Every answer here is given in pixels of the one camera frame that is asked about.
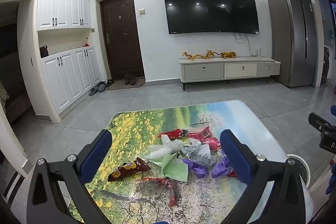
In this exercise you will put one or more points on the white plastic bag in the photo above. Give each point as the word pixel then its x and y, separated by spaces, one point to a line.
pixel 168 147

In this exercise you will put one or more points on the blue gloved right hand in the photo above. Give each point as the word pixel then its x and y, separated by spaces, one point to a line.
pixel 332 180

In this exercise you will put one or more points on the green paper sheet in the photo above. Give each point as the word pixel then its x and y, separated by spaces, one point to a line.
pixel 174 168

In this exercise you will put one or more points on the red pink packet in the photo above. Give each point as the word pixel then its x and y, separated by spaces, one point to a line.
pixel 199 133

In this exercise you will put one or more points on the golden dragon figurine left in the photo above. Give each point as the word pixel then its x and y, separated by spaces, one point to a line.
pixel 192 57

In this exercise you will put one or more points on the golden dragon figurine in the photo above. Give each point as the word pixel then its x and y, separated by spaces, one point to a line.
pixel 224 55
pixel 192 57

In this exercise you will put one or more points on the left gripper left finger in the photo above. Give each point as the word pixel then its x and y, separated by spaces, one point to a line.
pixel 46 203

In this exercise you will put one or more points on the grey slippers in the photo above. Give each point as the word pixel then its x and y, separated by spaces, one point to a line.
pixel 101 87

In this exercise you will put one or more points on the brown snack bag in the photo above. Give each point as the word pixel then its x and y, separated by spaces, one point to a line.
pixel 129 169

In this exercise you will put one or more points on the white shoe cabinet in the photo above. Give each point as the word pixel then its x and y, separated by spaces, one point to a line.
pixel 71 70

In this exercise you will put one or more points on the white round trash bin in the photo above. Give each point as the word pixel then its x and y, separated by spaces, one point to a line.
pixel 304 170

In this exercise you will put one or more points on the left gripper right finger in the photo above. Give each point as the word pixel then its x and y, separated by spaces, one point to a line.
pixel 285 204

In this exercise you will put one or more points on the pink NB snack bag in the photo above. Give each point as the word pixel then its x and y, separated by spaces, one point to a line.
pixel 213 143

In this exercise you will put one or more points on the white TV console cabinet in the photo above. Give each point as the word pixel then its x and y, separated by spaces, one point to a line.
pixel 220 69

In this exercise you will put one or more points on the red snack wrapper far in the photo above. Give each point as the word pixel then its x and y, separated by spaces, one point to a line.
pixel 175 134

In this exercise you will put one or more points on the brown shoes pair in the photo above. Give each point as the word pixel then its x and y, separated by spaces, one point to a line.
pixel 130 79

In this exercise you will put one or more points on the grey steel refrigerator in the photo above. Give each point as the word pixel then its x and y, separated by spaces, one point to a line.
pixel 294 41

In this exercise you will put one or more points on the red foil wrapper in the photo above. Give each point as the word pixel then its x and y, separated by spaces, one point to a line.
pixel 152 183

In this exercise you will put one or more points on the dark brown entrance door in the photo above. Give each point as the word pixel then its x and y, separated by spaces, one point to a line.
pixel 121 39

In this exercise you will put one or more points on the black bag on shelf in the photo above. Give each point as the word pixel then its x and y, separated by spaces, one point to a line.
pixel 44 51

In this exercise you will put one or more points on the golden dragon figurine right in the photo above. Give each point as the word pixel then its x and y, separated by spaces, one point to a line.
pixel 224 55

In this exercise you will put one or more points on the black wall television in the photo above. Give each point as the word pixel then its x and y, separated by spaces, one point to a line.
pixel 193 16

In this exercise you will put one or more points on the purple wrapper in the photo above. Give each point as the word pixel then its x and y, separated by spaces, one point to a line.
pixel 220 169

